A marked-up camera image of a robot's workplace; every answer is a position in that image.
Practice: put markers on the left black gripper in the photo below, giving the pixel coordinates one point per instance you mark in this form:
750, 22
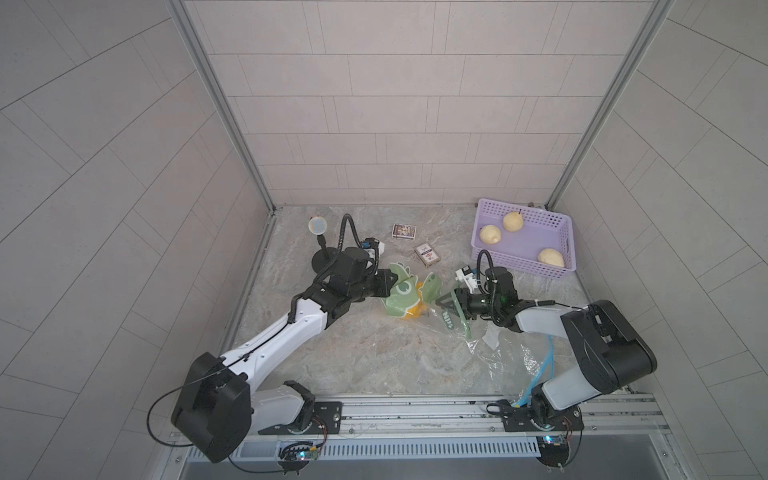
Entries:
384, 287

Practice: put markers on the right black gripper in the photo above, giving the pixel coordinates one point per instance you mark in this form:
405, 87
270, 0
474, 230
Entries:
448, 305

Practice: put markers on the orange yellow pear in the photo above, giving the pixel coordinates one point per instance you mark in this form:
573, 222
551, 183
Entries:
416, 311

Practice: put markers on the clear bag blue zip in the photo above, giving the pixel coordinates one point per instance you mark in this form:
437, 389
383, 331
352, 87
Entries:
511, 364

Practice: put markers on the clear bag green zip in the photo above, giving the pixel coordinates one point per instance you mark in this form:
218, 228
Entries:
440, 321

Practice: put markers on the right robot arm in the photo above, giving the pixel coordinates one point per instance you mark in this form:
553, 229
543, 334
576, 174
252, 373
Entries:
608, 351

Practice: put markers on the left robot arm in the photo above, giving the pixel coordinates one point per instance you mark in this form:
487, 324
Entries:
221, 400

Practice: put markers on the playing card box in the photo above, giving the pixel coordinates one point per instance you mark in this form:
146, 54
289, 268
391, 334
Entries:
427, 254

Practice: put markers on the small card box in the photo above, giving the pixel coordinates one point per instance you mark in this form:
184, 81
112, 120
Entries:
404, 231

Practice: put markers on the black stand with white disc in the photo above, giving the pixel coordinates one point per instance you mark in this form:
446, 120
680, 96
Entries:
318, 226

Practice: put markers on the purple plastic basket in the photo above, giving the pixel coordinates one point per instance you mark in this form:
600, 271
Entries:
519, 250

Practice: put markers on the right circuit board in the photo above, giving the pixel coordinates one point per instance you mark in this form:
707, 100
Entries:
554, 451

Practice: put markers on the circuit board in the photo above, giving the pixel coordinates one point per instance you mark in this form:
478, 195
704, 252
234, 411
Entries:
554, 451
294, 457

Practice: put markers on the left circuit board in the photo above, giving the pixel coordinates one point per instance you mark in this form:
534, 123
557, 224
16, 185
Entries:
294, 457

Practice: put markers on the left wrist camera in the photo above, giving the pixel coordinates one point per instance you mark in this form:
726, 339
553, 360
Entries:
374, 248

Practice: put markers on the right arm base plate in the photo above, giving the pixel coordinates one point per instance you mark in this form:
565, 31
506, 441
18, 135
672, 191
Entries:
537, 416

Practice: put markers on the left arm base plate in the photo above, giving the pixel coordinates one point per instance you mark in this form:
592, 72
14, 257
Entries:
324, 417

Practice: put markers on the aluminium frame rail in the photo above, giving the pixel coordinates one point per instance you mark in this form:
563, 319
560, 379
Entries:
368, 416

